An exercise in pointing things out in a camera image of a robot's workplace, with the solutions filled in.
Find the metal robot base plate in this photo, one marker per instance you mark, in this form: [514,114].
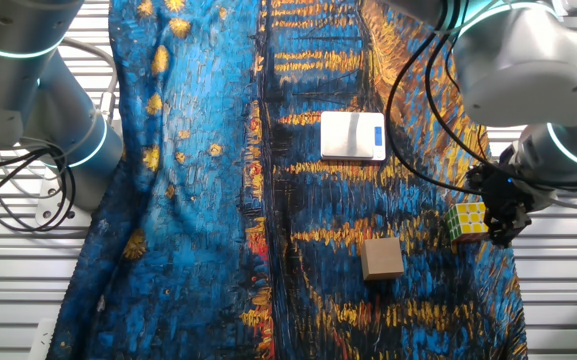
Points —
[50,207]

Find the large wooden cube block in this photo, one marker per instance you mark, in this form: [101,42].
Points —
[382,257]

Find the Rubik's cube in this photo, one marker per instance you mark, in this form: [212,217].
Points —
[465,222]

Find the white plastic piece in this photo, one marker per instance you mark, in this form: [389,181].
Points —
[42,340]

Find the silver digital scale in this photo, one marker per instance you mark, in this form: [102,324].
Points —
[345,135]

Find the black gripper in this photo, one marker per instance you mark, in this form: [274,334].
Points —
[508,197]

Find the blue starry night painted cloth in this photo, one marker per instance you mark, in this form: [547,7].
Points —
[193,200]

